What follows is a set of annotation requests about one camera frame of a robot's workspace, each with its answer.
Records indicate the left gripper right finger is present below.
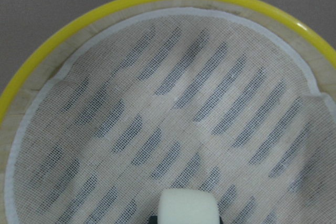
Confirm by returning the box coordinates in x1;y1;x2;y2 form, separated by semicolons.
219;216;224;224

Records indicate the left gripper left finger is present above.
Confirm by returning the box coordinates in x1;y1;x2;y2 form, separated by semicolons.
148;216;158;224

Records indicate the white steamed bun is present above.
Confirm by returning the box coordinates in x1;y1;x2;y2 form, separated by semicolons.
157;188;221;224

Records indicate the yellow round steamer basket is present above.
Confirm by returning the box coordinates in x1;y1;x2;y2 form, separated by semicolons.
1;0;335;223

